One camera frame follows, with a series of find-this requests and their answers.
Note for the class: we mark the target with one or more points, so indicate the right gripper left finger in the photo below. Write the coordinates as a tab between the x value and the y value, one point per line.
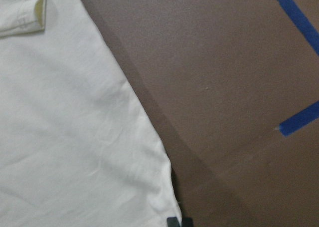
172	222

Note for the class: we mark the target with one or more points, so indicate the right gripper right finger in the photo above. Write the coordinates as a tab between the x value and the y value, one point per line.
187	222

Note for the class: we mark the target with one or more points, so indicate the white cotton t-shirt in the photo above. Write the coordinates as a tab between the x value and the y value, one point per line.
77	148

